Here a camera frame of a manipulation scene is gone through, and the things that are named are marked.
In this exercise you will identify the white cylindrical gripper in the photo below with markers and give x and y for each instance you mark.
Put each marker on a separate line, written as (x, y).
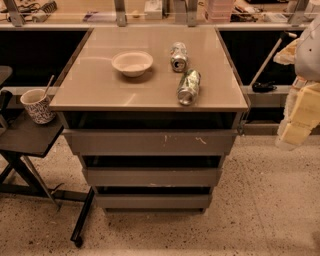
(309, 58)

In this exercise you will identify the grey top drawer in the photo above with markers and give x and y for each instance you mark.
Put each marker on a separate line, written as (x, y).
(137, 142)

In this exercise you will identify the grey drawer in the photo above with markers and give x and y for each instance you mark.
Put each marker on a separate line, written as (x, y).
(137, 142)
(152, 177)
(153, 202)

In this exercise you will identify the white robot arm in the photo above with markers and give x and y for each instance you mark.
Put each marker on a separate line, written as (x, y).
(307, 53)

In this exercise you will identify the grey drawer cabinet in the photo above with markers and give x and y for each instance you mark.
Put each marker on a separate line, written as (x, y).
(94, 95)

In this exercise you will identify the grey bottom drawer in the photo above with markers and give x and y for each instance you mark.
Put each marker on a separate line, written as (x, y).
(153, 202)

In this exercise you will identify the grey middle drawer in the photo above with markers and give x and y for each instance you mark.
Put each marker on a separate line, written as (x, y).
(152, 177)

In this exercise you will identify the black object on ledge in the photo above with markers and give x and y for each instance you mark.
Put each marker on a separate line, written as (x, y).
(258, 87)

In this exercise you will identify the white pole with black tip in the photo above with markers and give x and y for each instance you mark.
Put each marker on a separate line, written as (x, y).
(270, 56)

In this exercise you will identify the near green soda can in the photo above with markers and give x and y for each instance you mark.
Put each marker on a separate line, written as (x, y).
(189, 87)

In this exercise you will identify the green soda can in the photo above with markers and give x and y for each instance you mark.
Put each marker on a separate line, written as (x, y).
(179, 57)
(189, 87)

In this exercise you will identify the pink stacked bins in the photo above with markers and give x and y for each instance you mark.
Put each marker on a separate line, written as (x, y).
(218, 11)

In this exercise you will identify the far green soda can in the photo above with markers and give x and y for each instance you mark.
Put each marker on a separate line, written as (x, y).
(179, 57)

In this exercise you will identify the white paper bowl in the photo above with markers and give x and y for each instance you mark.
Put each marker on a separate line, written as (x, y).
(132, 63)

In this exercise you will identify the white box on desk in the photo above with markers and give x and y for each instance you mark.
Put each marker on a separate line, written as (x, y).
(153, 9)

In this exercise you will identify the wooden stir stick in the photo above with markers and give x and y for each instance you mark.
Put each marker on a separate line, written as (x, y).
(48, 85)

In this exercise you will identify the patterned paper cup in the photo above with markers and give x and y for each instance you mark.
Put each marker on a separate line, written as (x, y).
(36, 103)

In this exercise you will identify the black side table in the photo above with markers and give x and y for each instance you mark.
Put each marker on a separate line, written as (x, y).
(24, 138)

